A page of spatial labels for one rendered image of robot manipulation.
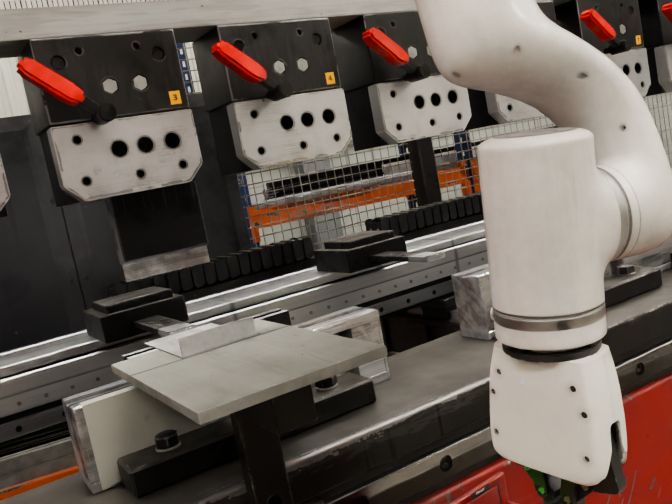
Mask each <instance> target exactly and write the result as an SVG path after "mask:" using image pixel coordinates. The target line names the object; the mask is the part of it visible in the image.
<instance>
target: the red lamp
mask: <svg viewBox="0 0 672 504"><path fill-rule="evenodd" d="M468 504H500V499H499V493H498V488H497V485H496V486H494V487H493V488H491V489H490V490H488V491H486V492H485V493H483V494H482V495H480V496H479V497H477V498H476V499H474V500H472V501H471V502H469V503H468Z"/></svg>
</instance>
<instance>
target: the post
mask: <svg viewBox="0 0 672 504"><path fill-rule="evenodd" d="M406 143H408V144H407V149H408V152H410V153H409V160H410V162H411V163H410V166H411V171H413V172H412V177H413V180H415V181H413V183H414V188H415V189H416V190H415V194H416V198H418V199H417V205H418V206H425V205H426V204H432V203H434V202H440V201H442V198H441V192H440V187H439V181H438V175H437V169H436V163H435V158H434V152H433V146H432V140H431V137H429V138H424V139H418V140H413V141H408V142H406Z"/></svg>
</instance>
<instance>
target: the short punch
mask: <svg viewBox="0 0 672 504"><path fill-rule="evenodd" d="M105 202H106V207H107V211H108V216H109V220H110V224H111V229H112V233H113V237H114V242H115V246H116V250H117V255H118V259H119V263H120V265H122V267H123V271H124V276H125V280H126V282H130V281H134V280H138V279H142V278H146V277H150V276H154V275H158V274H162V273H166V272H170V271H174V270H178V269H182V268H186V267H190V266H194V265H198V264H202V263H206V262H210V259H209V254H208V250H207V245H208V244H209V241H208V237H207V232H206V227H205V223H204V218H203V213H202V209H201V204H200V199H199V195H198V190H197V185H196V181H194V182H188V183H183V184H178V185H172V186H167V187H162V188H157V189H151V190H146V191H141V192H135V193H130V194H125V195H119V196H114V197H109V198H105Z"/></svg>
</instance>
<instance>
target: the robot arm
mask: <svg viewBox="0 0 672 504"><path fill-rule="evenodd" d="M415 4H416V7H417V10H418V14H419V17H420V20H421V24H422V27H423V31H424V34H425V37H426V41H427V44H428V47H429V50H430V53H431V56H432V58H433V61H434V63H435V65H436V67H437V69H438V71H439V72H440V73H441V75H442V76H443V77H444V78H445V79H446V80H448V81H449V82H450V83H452V84H455V85H457V86H460V87H464V88H469V89H474V90H480V91H486V92H491V93H495V94H499V95H503V96H507V97H510V98H513V99H516V100H518V101H521V102H523V103H525V104H527V105H529V106H531V107H533V108H535V109H536V110H538V111H539V112H541V113H542V114H544V115H545V116H546V117H548V118H549V119H550V120H551V121H552V122H553V123H554V124H555V125H556V126H557V127H558V128H546V129H536V130H528V131H521V132H515V133H510V134H505V135H500V136H497V137H493V138H490V139H488V140H486V141H484V142H482V143H481V144H480V145H479V146H478V148H477V156H478V166H479V176H480V186H481V196H482V206H483V216H484V226H485V236H486V246H487V257H488V267H489V277H490V287H491V297H492V306H493V307H492V308H491V312H490V316H491V319H492V320H493V321H494V328H495V336H496V338H497V341H496V342H495V343H494V348H493V354H492V361H491V370H490V423H491V435H492V442H493V446H494V448H495V450H496V451H497V453H499V454H500V455H501V456H502V457H504V458H506V459H508V460H510V461H513V462H515V463H517V464H518V465H520V466H523V468H524V469H525V471H526V472H527V473H528V475H529V476H530V477H531V478H532V480H533V482H534V487H535V491H536V493H537V494H538V495H539V496H540V497H542V498H543V503H544V504H585V497H586V496H587V495H589V494H590V493H592V492H598V493H603V494H612V495H617V494H619V493H620V492H621V491H622V490H623V489H625V488H626V486H627V483H626V479H625V476H624V473H623V469H622V466H621V464H624V463H625V462H626V459H627V433H626V424H625V415H624V409H623V402H622V396H621V391H620V386H619V381H618V377H617V373H616V369H615V365H614V362H613V358H612V355H611V352H610V349H609V346H608V345H605V344H602V340H601V338H603V337H604V336H605V335H606V333H607V322H606V307H605V294H604V272H605V269H606V266H607V264H608V263H609V262H611V261H615V260H619V259H623V258H627V257H631V256H634V255H638V254H642V253H645V252H647V251H650V250H652V249H655V248H657V247H659V246H661V245H662V244H663V243H665V242H666V241H667V240H668V239H669V238H670V237H671V236H672V171H671V168H670V164H669V161H668V158H667V156H666V153H665V150H664V147H663V144H662V141H661V139H660V136H659V133H658V131H657V128H656V126H655V123H654V121H653V118H652V116H651V114H650V112H649V109H648V107H647V105H646V103H645V101H644V99H643V98H642V96H641V94H640V93H639V91H638V90H637V88H636V87H635V85H634V84H633V83H632V82H631V80H630V79H629V78H628V77H627V75H626V74H625V73H624V72H623V71H622V70H621V69H620V68H619V67H618V66H617V65H616V64H615V63H614V62H613V61H611V60H610V59H609V58H608V57H607V56H605V55H604V54H603V53H602V52H600V51H599V50H597V49H596V48H595V47H593V46H592V45H590V44H589V43H587V42H586V41H584V40H582V39H581V38H579V37H578V36H576V35H574V34H572V33H571V32H569V31H567V30H565V29H564V28H562V27H560V26H558V25H557V24H556V23H554V22H553V21H551V20H550V19H549V18H548V17H547V16H546V15H545V14H544V13H543V12H542V11H541V10H540V8H539V6H538V5H537V2H536V0H415Z"/></svg>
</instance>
